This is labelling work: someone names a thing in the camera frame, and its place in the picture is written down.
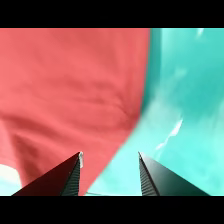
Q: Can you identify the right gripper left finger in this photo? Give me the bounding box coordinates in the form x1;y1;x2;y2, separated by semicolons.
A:
11;151;84;197

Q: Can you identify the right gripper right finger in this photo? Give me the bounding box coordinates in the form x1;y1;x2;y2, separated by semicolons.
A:
138;151;210;197

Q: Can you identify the red T-shirt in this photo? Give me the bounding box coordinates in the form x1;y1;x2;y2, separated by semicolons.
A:
0;27;152;197

